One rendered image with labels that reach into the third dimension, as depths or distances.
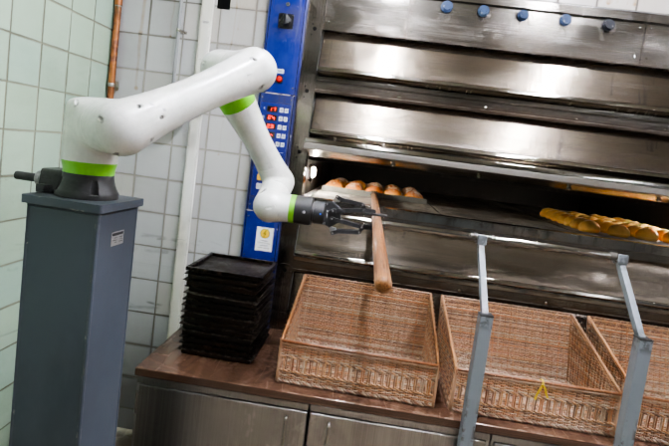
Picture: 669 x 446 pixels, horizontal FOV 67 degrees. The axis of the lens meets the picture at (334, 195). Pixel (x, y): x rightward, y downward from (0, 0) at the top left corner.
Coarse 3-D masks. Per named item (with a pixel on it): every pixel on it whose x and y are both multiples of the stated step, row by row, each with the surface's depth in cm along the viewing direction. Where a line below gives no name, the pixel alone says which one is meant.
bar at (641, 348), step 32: (384, 224) 179; (416, 224) 179; (480, 256) 173; (608, 256) 174; (480, 288) 166; (480, 320) 157; (640, 320) 160; (480, 352) 157; (640, 352) 154; (480, 384) 158; (640, 384) 154
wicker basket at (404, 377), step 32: (352, 288) 216; (288, 320) 185; (320, 320) 214; (352, 320) 214; (384, 320) 213; (416, 320) 212; (288, 352) 174; (320, 352) 173; (352, 352) 171; (384, 352) 210; (416, 352) 210; (320, 384) 174; (352, 384) 178; (384, 384) 181; (416, 384) 170
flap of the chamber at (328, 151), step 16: (320, 144) 201; (352, 160) 218; (368, 160) 211; (384, 160) 205; (400, 160) 199; (416, 160) 199; (432, 160) 198; (496, 176) 205; (512, 176) 199; (528, 176) 196; (544, 176) 196; (560, 176) 195; (592, 192) 211; (608, 192) 205; (624, 192) 199; (640, 192) 193; (656, 192) 193
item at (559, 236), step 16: (368, 208) 217; (384, 208) 216; (448, 224) 215; (464, 224) 214; (480, 224) 214; (496, 224) 213; (512, 224) 218; (560, 240) 211; (576, 240) 211; (592, 240) 210; (608, 240) 210; (624, 240) 213
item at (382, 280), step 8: (376, 200) 215; (376, 208) 184; (376, 216) 161; (376, 224) 144; (376, 232) 130; (376, 240) 119; (376, 248) 109; (384, 248) 111; (376, 256) 102; (384, 256) 101; (376, 264) 95; (384, 264) 94; (376, 272) 89; (384, 272) 87; (376, 280) 84; (384, 280) 84; (376, 288) 84; (384, 288) 84
